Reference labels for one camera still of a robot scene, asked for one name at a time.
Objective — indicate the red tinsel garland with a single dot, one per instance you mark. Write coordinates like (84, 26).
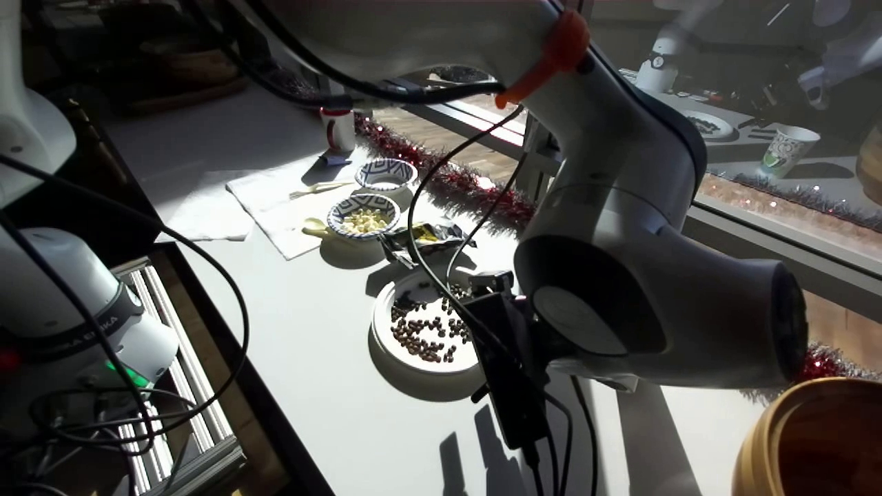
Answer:
(453, 185)

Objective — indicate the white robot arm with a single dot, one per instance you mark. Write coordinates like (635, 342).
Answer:
(606, 281)

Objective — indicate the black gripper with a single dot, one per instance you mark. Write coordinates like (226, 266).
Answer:
(508, 357)

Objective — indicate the flat white paper towel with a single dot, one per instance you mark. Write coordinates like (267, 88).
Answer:
(278, 218)

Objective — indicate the white device with cables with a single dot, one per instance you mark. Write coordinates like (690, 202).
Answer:
(44, 336)

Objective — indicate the red and white mug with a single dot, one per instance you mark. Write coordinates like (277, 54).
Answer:
(340, 131)

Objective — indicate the wooden bamboo basket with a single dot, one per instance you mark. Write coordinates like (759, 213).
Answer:
(817, 439)

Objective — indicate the white paper plate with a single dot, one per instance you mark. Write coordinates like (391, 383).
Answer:
(380, 325)

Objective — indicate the cream plastic spoon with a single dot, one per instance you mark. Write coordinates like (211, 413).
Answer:
(314, 226)

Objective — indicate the brown beans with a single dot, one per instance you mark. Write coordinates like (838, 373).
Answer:
(428, 329)

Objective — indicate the white slatted rack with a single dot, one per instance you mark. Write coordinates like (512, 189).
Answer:
(204, 452)

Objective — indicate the blue patterned bowl with chips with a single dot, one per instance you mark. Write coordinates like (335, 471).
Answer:
(365, 215)

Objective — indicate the blue patterned empty bowl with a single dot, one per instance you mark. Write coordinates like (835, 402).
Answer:
(386, 174)

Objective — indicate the cream plastic fork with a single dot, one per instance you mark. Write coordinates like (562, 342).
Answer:
(318, 189)

